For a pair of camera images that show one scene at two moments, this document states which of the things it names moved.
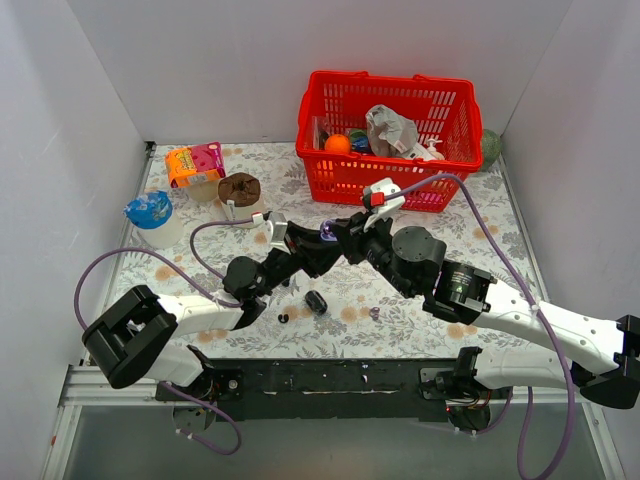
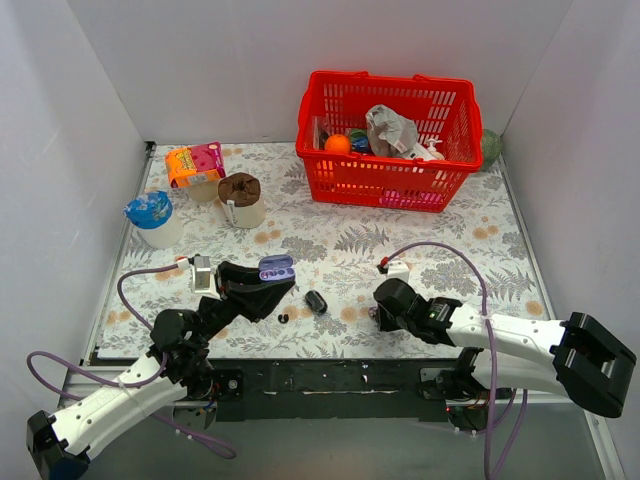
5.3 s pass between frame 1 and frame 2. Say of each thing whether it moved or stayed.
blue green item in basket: stayed
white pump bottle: stayed
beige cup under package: stayed
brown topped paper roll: stayed
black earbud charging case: stayed
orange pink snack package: stayed
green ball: stayed
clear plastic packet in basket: stayed
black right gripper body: moved
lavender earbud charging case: moved
